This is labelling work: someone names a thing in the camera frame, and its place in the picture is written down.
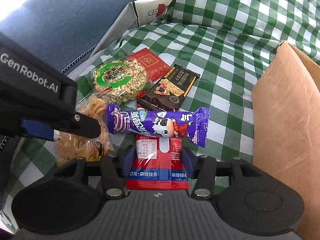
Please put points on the green white checkered cloth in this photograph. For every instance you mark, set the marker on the green white checkered cloth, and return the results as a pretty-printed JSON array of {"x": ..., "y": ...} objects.
[{"x": 230, "y": 43}]

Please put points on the purple milk candy bar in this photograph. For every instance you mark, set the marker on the purple milk candy bar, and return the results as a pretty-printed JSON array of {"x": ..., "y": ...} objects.
[{"x": 192, "y": 126}]

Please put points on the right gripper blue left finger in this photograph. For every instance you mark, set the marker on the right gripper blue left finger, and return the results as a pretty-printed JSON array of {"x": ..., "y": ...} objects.
[{"x": 128, "y": 159}]

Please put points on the brown cardboard box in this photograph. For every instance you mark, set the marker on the brown cardboard box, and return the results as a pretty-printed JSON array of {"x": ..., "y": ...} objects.
[{"x": 286, "y": 128}]

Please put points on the green label peanut bag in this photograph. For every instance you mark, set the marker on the green label peanut bag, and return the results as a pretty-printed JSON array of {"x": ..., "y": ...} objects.
[{"x": 122, "y": 80}]

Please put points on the blue sofa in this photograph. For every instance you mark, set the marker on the blue sofa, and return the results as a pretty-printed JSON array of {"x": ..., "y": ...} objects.
[{"x": 61, "y": 32}]

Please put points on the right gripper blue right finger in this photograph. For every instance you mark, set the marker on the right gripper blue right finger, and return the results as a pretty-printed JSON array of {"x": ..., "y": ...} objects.
[{"x": 191, "y": 163}]

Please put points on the dark brown cracker packet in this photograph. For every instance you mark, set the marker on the dark brown cracker packet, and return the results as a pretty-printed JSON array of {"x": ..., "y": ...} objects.
[{"x": 170, "y": 90}]

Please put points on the small red snack packet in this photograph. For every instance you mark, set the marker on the small red snack packet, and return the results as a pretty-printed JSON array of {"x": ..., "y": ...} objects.
[{"x": 154, "y": 65}]

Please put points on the red spicy strip snack packet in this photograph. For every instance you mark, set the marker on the red spicy strip snack packet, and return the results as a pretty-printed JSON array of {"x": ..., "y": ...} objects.
[{"x": 158, "y": 165}]

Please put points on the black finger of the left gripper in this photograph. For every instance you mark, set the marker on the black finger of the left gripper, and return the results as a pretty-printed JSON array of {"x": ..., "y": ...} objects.
[{"x": 79, "y": 124}]

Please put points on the clear bag twisted crackers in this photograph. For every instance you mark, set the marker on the clear bag twisted crackers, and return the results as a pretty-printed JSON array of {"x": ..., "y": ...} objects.
[{"x": 69, "y": 146}]

